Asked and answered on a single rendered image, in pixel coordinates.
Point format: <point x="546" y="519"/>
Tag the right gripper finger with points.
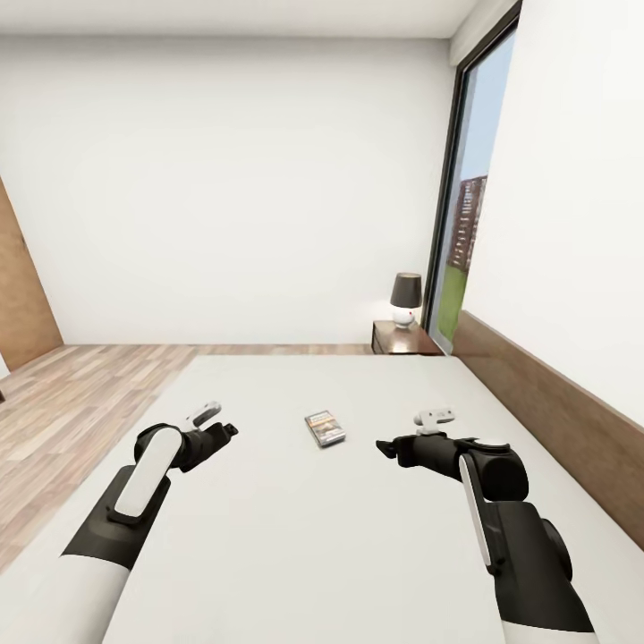
<point x="388" y="448"/>

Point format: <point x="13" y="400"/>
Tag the sliding door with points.
<point x="28" y="327"/>

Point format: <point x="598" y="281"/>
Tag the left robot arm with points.
<point x="75" y="603"/>

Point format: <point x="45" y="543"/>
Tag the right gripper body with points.
<point x="414" y="451"/>

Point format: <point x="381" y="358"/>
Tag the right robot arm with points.
<point x="526" y="555"/>

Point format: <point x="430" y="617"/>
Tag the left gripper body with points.
<point x="212" y="440"/>

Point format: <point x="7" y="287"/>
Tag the hardback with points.
<point x="325" y="427"/>

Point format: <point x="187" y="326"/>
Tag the nightstand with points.
<point x="388" y="339"/>

